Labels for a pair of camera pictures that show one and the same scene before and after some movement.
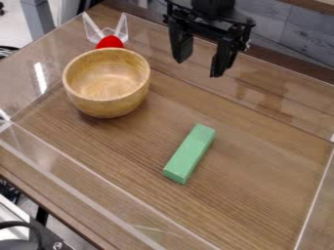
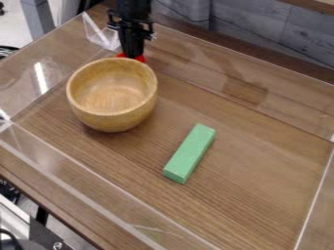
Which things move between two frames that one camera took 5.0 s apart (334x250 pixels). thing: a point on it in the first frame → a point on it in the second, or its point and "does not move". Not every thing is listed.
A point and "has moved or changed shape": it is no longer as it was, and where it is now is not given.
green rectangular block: x=190 y=152 does not move
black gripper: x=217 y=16 → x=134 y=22
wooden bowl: x=106 y=82 has moved or changed shape
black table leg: x=42 y=215 does not move
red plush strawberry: x=110 y=41 → x=140 y=58
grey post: x=38 y=17 does not move
